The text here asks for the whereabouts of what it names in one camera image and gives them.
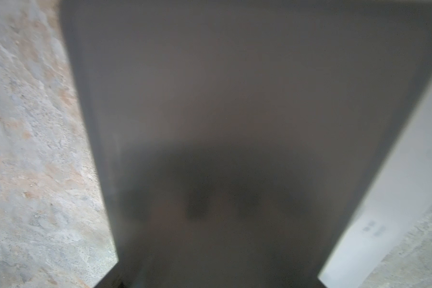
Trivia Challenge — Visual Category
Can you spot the clear frosted pencil case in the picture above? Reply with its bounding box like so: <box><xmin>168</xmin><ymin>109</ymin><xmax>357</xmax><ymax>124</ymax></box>
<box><xmin>319</xmin><ymin>81</ymin><xmax>432</xmax><ymax>288</ymax></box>

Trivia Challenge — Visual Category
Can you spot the black pencil case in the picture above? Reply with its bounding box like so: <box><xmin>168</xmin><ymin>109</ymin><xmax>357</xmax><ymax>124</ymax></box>
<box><xmin>59</xmin><ymin>1</ymin><xmax>432</xmax><ymax>288</ymax></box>

